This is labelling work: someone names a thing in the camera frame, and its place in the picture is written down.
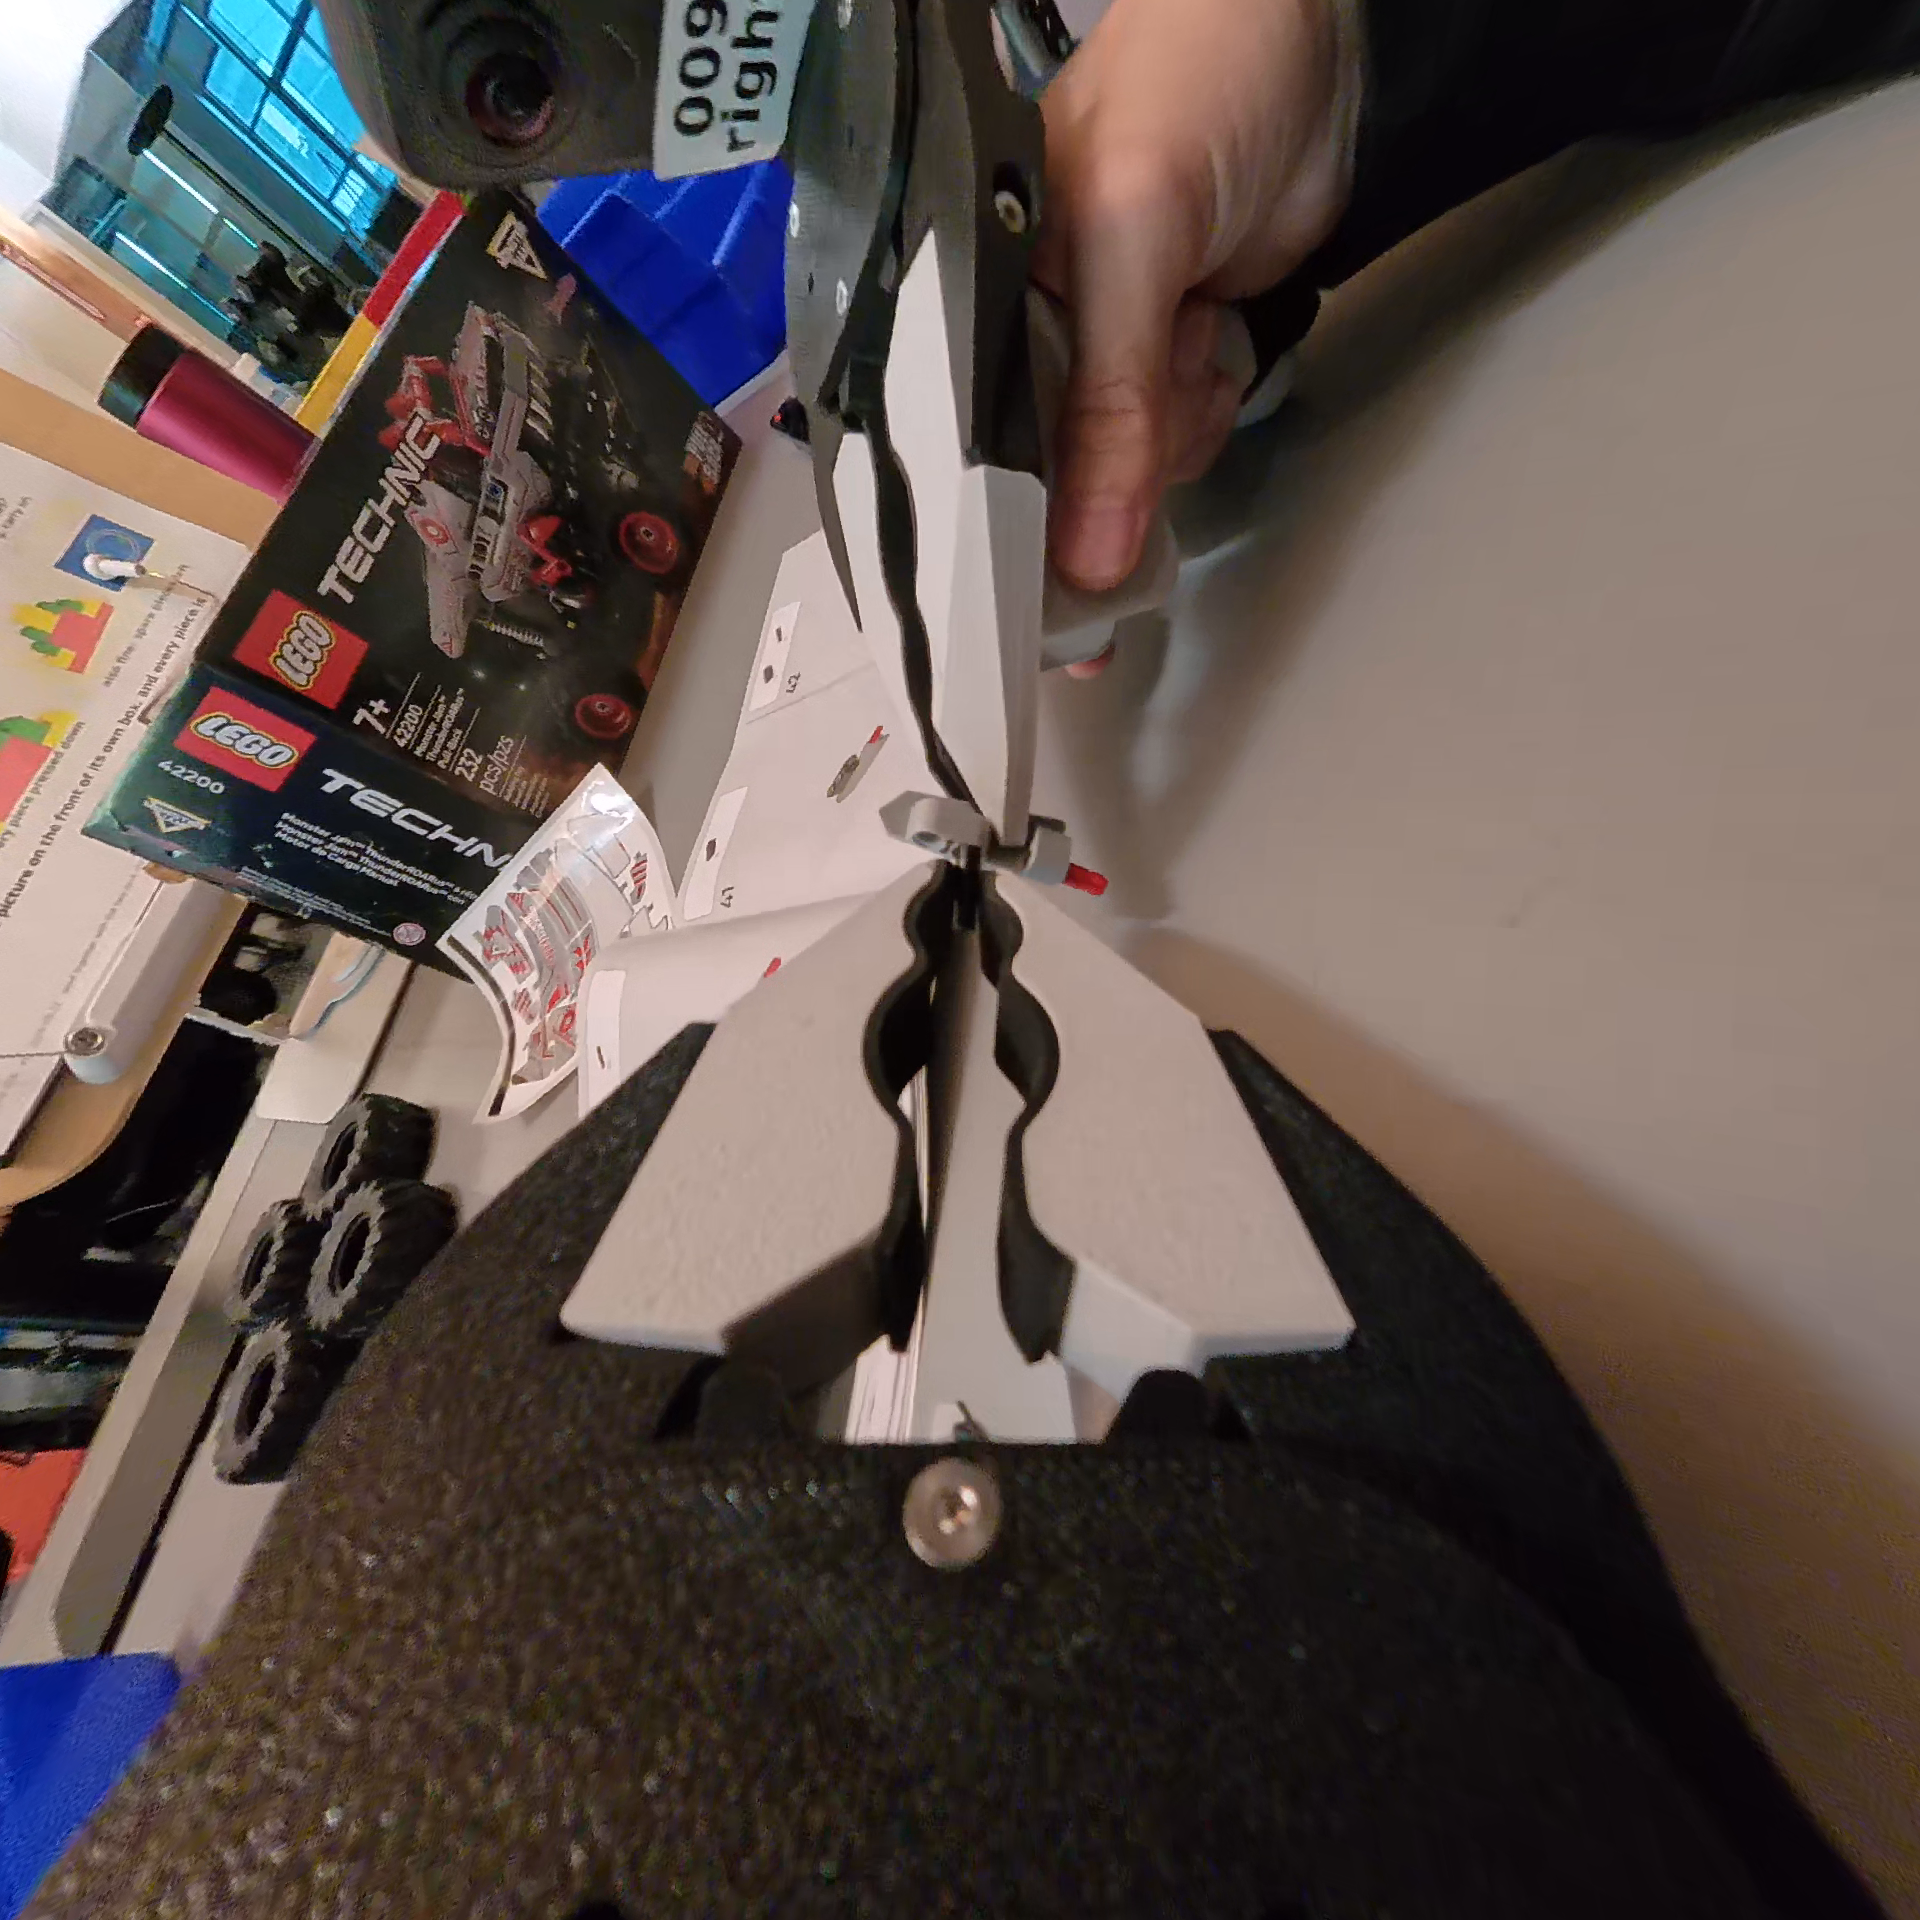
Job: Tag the dark toy model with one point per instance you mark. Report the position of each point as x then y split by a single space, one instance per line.
284 308

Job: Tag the person's right forearm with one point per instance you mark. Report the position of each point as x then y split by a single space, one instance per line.
1621 89

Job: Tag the white instruction booklet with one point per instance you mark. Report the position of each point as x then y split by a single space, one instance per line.
795 676

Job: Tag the person's right hand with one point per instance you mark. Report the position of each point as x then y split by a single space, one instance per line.
1200 166

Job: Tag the small grey toy brick piece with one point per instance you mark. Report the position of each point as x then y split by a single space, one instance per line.
937 821

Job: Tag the blue plastic bin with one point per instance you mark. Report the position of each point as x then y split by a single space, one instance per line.
674 255
66 1756

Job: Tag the black toy truck box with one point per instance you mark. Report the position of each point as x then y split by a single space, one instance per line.
494 494

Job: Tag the curled sticker sheet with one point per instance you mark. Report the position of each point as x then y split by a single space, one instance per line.
547 930

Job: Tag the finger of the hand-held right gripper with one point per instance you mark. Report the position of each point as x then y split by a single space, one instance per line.
867 556
984 630

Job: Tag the glass window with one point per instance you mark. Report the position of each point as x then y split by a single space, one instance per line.
225 105

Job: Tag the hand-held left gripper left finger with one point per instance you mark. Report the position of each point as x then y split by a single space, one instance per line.
749 1172

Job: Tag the maroon bottle with black cap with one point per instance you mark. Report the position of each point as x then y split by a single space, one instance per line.
210 413

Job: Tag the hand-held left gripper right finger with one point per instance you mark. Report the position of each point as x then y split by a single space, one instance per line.
1171 1201

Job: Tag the printed instruction sheet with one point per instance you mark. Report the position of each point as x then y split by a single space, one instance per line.
90 721

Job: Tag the black toy tire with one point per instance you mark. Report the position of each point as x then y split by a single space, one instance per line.
369 1257
267 1262
372 1148
270 1401

